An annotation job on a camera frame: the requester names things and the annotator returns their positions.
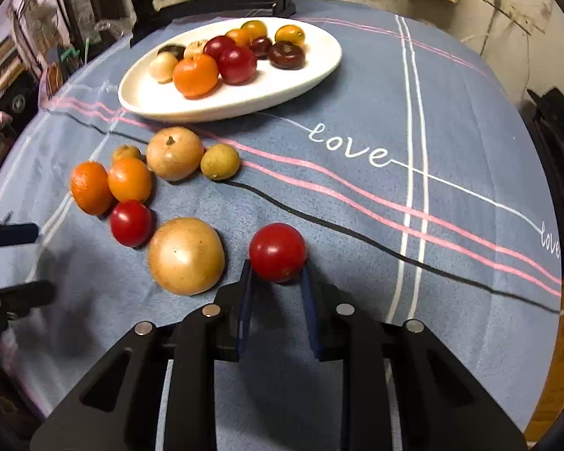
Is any large tan round fruit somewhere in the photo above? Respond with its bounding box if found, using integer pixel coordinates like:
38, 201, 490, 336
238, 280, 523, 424
148, 217, 226, 297

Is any pale cream round fruit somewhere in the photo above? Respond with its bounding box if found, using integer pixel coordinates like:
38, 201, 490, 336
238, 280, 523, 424
149, 51, 179, 83

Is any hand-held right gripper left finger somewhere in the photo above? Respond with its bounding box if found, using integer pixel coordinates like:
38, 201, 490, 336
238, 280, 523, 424
30, 260, 255, 451

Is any yellow green cherry tomato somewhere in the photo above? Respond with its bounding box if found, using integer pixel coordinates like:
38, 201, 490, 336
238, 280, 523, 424
241, 19, 268, 41

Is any black hat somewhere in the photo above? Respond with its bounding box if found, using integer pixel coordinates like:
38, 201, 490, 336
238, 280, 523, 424
526, 87, 564, 127

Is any small crimson plum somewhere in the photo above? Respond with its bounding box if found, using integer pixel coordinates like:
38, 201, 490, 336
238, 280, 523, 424
203, 35, 237, 62

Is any red cherry tomato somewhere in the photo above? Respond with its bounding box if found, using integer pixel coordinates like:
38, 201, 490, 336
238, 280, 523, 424
249, 223, 308, 284
109, 200, 153, 248

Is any blue plaid tablecloth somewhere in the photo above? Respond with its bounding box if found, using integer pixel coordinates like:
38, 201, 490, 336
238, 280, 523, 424
0, 0, 564, 451

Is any small olive green fruit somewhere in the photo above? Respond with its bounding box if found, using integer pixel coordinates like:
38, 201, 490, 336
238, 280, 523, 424
200, 143, 241, 182
111, 144, 143, 163

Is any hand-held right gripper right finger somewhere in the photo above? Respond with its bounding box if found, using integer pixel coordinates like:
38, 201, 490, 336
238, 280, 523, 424
301, 263, 529, 451

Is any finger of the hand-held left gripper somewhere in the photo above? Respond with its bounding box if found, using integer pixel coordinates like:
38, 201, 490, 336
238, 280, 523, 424
0, 211, 39, 248
0, 280, 56, 339

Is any white oval plate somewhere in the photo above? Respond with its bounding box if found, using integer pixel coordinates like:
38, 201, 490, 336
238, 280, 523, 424
117, 17, 343, 124

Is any orange mandarin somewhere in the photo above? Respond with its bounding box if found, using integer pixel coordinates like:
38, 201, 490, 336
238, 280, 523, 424
70, 161, 114, 216
173, 53, 220, 99

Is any small orange yellow fruit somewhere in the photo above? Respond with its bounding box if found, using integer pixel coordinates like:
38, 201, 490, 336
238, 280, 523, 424
274, 24, 306, 48

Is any small tan round fruit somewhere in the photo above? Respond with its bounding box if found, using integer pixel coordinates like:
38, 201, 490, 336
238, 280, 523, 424
183, 39, 210, 59

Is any tan round fruit with stem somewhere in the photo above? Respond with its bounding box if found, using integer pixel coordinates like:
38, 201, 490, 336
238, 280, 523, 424
146, 126, 205, 182

